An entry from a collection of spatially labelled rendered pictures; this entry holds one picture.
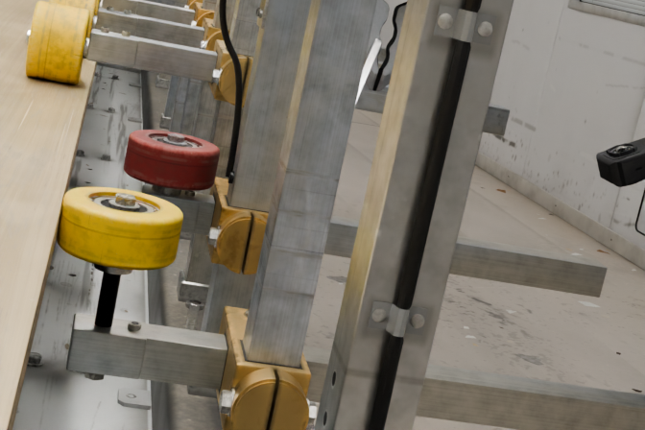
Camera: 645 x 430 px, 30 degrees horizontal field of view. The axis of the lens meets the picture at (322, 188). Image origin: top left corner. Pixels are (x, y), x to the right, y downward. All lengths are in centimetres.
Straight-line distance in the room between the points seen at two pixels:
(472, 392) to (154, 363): 23
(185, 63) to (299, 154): 55
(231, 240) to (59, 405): 29
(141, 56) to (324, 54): 56
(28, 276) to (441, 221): 25
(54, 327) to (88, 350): 57
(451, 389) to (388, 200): 39
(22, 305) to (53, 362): 69
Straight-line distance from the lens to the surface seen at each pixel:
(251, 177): 101
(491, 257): 112
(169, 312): 126
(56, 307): 146
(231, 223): 99
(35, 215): 77
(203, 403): 105
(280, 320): 78
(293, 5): 99
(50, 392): 123
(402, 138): 49
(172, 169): 102
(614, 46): 593
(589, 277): 115
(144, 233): 78
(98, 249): 78
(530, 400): 89
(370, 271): 50
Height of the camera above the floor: 110
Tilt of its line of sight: 12 degrees down
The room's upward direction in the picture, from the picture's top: 12 degrees clockwise
